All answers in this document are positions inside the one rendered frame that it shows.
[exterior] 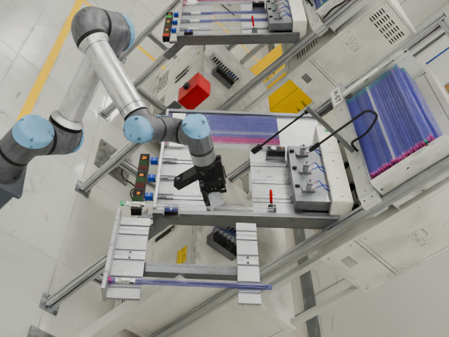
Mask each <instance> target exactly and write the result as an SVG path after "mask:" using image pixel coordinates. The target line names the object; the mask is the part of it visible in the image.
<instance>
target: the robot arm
mask: <svg viewBox="0 0 449 337"><path fill-rule="evenodd" d="M71 34H72V37H73V40H74V42H75V44H76V46H77V47H78V49H79V51H80V53H82V54H84V56H83V58H82V60H81V62H80V64H79V66H78V69H77V71H76V73H75V75H74V77H73V79H72V81H71V84H70V85H69V88H68V89H67V92H66V94H65V96H64V98H63V100H62V102H61V104H60V107H59V109H58V110H54V111H53V112H52V113H51V115H50V117H49V119H48V120H47V119H46V118H42V117H41V116H40V115H36V114H28V115H25V116H23V117H22V118H21V119H19V120H18V121H17V122H16V123H15V124H14V125H13V127H12V128H11V129H10V130H9V131H8V132H7V133H6V135H5V136H4V137H3V138H2V139H1V140H0V183H1V184H4V185H11V184H14V183H16V182H17V181H18V180H19V179H20V178H21V177H22V176H23V173H24V172H25V169H26V166H27V164H28V163H29V162H30V161H31V160H32V159H33V158H34V157H36V156H44V155H57V154H60V155H65V154H71V153H74V152H76V151H77V150H79V149H80V147H81V146H82V144H83V142H84V130H83V127H84V125H83V122H82V119H83V117H84V115H85V113H86V111H87V109H88V107H89V105H90V103H91V101H92V99H93V97H94V95H95V93H96V91H97V89H98V87H99V85H100V83H101V82H102V83H103V85H104V87H105V89H106V90H107V92H108V94H109V95H110V98H111V99H112V101H113V103H114V104H115V106H116V108H117V109H118V111H119V113H120V114H121V116H122V118H123V119H124V121H125V123H124V126H123V129H124V136H125V137H126V138H127V139H128V140H129V141H130V142H136V143H142V144H143V143H147V142H174V143H177V144H183V145H187V146H188V149H189V152H190V157H191V159H192V163H193V164H194V166H193V167H191V168H190V169H188V170H186V171H184V172H183V173H181V174H179V175H178V176H176V177H175V178H174V187H175V188H176V189H178V190H180V189H183V188H184V187H186V186H188V185H189V184H191V183H193V182H195V181H197V180H198V181H199V187H200V191H201V193H202V197H203V200H204V203H205V205H206V207H207V208H208V209H209V210H210V211H212V212H213V211H214V210H213V208H214V207H217V206H219V205H223V204H224V200H223V199H218V198H217V197H219V196H221V195H223V194H224V193H227V189H226V186H225V184H226V183H227V182H226V177H227V176H226V173H225V167H224V166H223V165H222V162H221V155H216V154H215V151H214V146H213V143H212V138H211V135H210V127H209V125H208V122H207V119H206V117H205V116H203V115H202V114H190V115H188V116H186V117H185V118H184V119H180V118H174V117H170V116H167V115H156V116H152V115H151V113H150V112H149V110H148V109H147V107H146V105H145V103H144V102H143V100H142V99H141V97H140V95H139V93H138V92H137V90H136V89H135V87H134V85H133V83H132V82H131V80H130V78H129V77H128V75H127V73H126V72H125V70H124V68H123V67H122V65H121V63H120V62H119V60H118V57H119V55H120V53H121V51H126V50H127V49H130V48H131V47H132V45H133V43H134V40H135V36H136V32H135V29H134V24H133V23H132V21H131V19H130V18H129V17H127V16H125V15H122V14H121V13H119V12H113V11H109V10H106V9H102V8H99V7H94V6H89V7H84V8H82V9H80V10H79V11H78V12H77V13H76V14H75V15H74V17H73V19H72V21H71Z"/></svg>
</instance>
